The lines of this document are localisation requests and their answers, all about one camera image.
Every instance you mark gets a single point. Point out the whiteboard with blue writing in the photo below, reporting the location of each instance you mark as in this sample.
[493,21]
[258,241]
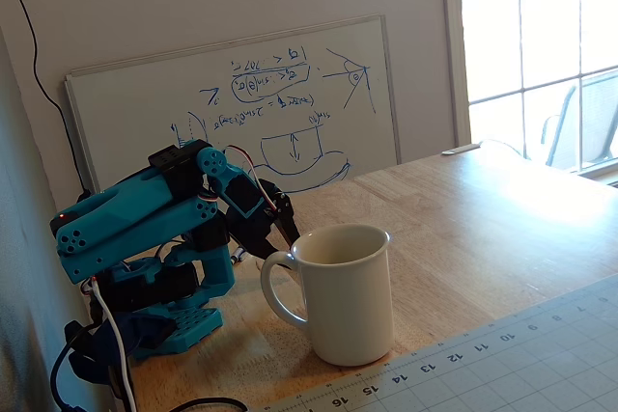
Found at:
[270,93]

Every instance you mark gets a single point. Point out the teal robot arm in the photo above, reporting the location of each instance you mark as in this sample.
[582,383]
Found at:
[120,209]

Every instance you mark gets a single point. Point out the grey gridded cutting mat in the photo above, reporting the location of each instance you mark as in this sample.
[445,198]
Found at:
[507,364]

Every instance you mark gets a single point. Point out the black teal gripper body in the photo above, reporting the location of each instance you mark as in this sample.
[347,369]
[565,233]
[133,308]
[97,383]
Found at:
[261,230]

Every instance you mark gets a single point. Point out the white framed window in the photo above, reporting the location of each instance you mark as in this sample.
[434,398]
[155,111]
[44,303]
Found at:
[454,45]

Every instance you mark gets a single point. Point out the outdoor patio chair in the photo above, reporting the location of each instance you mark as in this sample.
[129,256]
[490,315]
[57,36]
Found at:
[586,127]

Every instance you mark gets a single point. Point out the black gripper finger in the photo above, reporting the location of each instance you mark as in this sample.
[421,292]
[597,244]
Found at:
[285,211]
[261,244]

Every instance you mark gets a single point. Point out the dark blue clamp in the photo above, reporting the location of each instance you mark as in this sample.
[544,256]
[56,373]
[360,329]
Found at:
[140,330]

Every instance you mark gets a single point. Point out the cream ceramic mug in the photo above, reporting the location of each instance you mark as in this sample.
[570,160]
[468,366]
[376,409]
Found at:
[347,301]

